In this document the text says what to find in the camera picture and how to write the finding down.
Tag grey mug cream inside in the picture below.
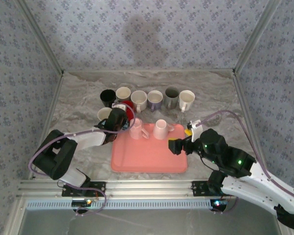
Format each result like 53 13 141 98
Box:
115 86 132 103

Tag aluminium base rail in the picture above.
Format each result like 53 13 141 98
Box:
17 178 284 199

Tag aluminium corner post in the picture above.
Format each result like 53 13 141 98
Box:
232 0 284 74
16 0 65 75

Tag red mug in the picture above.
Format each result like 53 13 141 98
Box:
121 99 136 123

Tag pale pink mug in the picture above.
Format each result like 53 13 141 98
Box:
152 119 175 140

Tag aluminium side rail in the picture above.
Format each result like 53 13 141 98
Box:
232 72 271 179
28 73 64 181

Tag white round mug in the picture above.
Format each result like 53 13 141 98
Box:
130 90 148 113

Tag purple mug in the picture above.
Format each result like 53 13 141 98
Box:
147 90 164 113

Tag white faceted mug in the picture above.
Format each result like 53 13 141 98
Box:
178 90 196 113

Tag dark grey mug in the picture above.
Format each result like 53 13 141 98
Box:
164 87 181 110

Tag light blue mug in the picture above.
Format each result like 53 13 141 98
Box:
97 107 113 122

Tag slotted cable duct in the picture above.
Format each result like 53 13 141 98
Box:
25 199 213 211

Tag black mug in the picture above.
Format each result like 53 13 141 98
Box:
99 89 117 108

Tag pink plastic tray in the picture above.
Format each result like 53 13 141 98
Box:
110 123 189 174

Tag aluminium wall rail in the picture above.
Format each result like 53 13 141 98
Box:
63 69 235 73

